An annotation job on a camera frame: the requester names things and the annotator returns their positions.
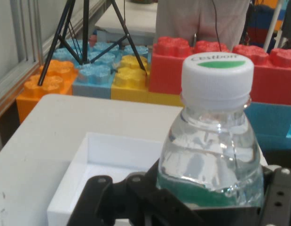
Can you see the black tripod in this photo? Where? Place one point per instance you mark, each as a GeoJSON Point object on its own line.
{"type": "Point", "coordinates": [85, 28]}

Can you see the aluminium frame post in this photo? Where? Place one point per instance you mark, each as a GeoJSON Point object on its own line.
{"type": "Point", "coordinates": [25, 28]}

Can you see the light blue plastic block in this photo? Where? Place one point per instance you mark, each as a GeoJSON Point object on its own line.
{"type": "Point", "coordinates": [96, 73]}

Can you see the white background table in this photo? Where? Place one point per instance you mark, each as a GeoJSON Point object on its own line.
{"type": "Point", "coordinates": [126, 28]}

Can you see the red plastic block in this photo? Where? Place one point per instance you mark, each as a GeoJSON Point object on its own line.
{"type": "Point", "coordinates": [166, 70]}

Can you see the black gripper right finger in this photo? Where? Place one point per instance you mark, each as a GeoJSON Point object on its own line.
{"type": "Point", "coordinates": [280, 197]}

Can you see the person in beige shirt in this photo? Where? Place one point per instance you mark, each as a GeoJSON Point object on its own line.
{"type": "Point", "coordinates": [183, 18]}

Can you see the white box blue front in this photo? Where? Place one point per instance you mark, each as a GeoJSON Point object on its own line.
{"type": "Point", "coordinates": [65, 195]}

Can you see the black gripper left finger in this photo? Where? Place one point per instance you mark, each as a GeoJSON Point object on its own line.
{"type": "Point", "coordinates": [117, 204]}

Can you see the orange plastic block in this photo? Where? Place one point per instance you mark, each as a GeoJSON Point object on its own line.
{"type": "Point", "coordinates": [30, 87]}

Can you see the water bottle green label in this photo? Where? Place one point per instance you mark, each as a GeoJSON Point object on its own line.
{"type": "Point", "coordinates": [206, 153]}

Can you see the white pole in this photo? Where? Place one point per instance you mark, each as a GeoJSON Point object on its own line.
{"type": "Point", "coordinates": [272, 26]}

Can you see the yellow plastic block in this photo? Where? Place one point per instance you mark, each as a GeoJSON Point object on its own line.
{"type": "Point", "coordinates": [128, 91]}

